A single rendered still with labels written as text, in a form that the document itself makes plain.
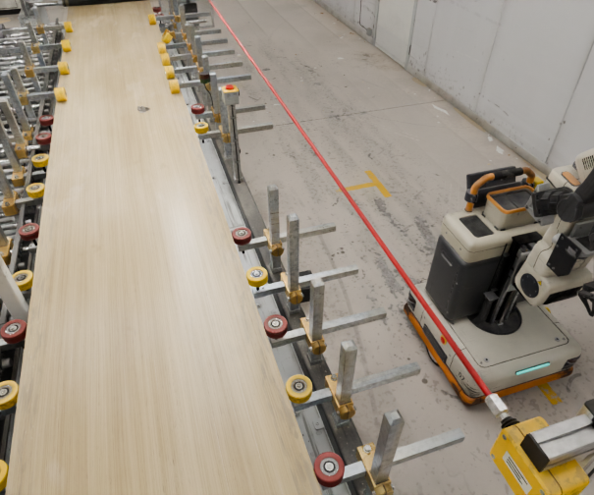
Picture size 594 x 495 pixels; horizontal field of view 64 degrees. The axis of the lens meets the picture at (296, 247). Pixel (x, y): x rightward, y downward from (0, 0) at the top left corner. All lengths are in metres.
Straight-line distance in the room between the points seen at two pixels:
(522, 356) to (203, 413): 1.61
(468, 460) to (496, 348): 0.53
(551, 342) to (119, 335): 1.97
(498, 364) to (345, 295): 0.99
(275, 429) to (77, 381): 0.62
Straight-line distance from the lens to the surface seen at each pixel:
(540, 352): 2.58
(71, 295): 1.88
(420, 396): 2.58
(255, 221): 2.34
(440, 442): 1.51
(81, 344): 1.70
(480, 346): 2.49
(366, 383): 1.58
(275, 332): 1.58
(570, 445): 0.57
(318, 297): 1.49
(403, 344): 2.75
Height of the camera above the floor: 2.14
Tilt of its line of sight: 41 degrees down
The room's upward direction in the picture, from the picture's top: straight up
